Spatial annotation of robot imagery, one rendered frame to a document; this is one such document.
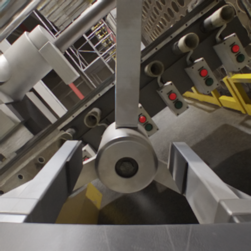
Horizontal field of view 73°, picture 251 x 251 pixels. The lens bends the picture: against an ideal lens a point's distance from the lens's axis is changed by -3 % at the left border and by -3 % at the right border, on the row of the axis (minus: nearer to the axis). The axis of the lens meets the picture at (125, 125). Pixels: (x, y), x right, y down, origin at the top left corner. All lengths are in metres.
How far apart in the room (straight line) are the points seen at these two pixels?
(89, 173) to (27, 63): 1.00
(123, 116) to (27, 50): 1.00
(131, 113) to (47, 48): 0.95
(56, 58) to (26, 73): 0.20
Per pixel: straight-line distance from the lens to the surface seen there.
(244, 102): 1.73
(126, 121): 0.15
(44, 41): 1.12
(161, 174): 0.18
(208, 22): 0.93
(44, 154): 1.11
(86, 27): 1.14
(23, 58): 1.13
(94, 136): 0.95
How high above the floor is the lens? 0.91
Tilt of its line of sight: 12 degrees down
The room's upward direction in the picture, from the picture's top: 39 degrees counter-clockwise
